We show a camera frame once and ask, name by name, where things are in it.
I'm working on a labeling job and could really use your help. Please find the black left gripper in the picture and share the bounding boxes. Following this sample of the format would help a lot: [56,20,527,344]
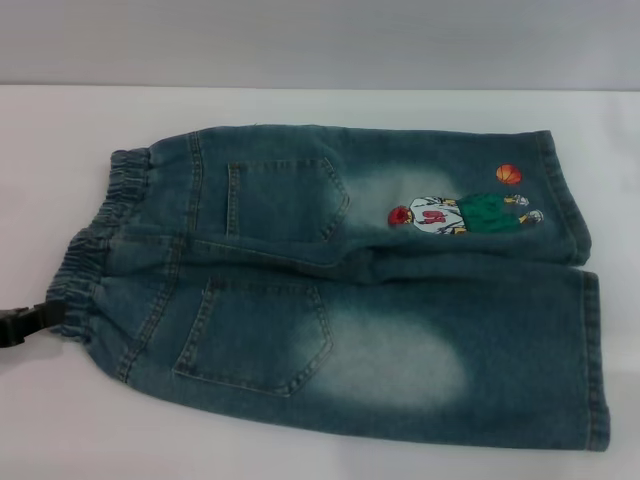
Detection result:
[0,301,67,365]

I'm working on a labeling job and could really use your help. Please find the blue denim shorts with embroidery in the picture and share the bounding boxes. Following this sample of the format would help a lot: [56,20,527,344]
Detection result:
[47,122,612,449]

